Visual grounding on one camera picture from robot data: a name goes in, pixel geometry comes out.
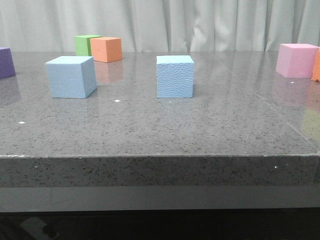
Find textured light blue foam cube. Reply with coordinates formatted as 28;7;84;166
156;55;195;98

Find smooth light blue foam cube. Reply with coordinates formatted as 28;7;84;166
45;56;97;99

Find orange foam cube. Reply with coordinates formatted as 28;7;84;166
90;37;122;63

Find green foam cube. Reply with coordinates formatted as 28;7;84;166
74;35;102;56

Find pink foam cube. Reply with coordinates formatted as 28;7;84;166
275;43;319;78

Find purple foam cube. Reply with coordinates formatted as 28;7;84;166
0;47;16;79

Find orange foam block right edge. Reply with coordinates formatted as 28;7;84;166
311;50;320;82

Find white pleated curtain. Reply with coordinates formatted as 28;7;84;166
0;0;320;52

